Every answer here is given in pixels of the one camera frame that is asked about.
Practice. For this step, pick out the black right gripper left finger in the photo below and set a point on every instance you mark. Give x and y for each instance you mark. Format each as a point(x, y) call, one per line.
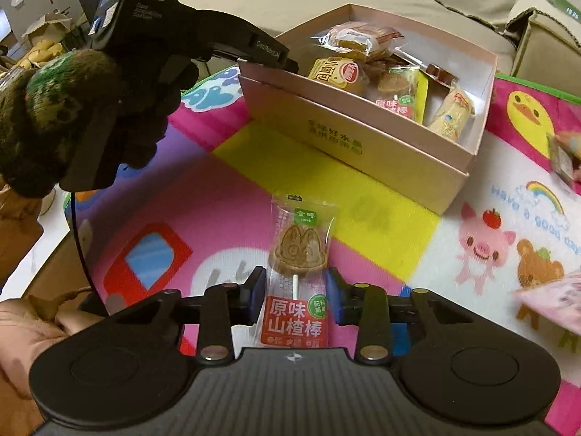
point(219, 309)

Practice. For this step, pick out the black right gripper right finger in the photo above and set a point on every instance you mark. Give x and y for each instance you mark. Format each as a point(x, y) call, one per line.
point(387, 325)

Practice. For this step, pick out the hawthorn lollipop packet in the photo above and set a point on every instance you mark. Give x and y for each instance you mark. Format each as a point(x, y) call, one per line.
point(295, 311)
point(395, 89)

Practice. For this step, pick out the yellow small bread bag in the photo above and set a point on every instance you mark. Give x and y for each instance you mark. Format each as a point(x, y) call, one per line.
point(340, 73)

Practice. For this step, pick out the pink cardboard gift box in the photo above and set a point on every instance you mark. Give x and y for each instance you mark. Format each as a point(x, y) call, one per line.
point(402, 154)

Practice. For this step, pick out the red nut snack bag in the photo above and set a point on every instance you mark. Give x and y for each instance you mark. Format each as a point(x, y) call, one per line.
point(359, 40)

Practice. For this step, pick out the rice cracker stick packet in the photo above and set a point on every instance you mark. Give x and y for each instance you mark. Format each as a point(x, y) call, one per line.
point(452, 116)

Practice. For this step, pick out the yellow long snack packet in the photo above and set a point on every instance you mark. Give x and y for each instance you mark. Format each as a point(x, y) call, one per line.
point(421, 92)

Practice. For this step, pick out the brown candy clear packet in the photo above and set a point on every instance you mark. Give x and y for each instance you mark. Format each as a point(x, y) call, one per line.
point(440, 75)

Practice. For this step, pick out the gloved left hand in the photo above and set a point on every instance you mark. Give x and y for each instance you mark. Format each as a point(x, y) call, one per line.
point(46, 113)

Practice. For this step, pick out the colourful cartoon play mat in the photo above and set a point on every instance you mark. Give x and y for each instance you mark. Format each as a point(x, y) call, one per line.
point(202, 213)

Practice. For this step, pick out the pink patterned packet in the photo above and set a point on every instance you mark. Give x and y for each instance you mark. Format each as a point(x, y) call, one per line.
point(558, 301)

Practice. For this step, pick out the small dark snack packet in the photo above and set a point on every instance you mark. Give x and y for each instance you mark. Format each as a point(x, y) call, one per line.
point(564, 157)

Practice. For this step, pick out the green digital clock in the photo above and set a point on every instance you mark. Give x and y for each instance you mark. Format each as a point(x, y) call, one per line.
point(568, 9)

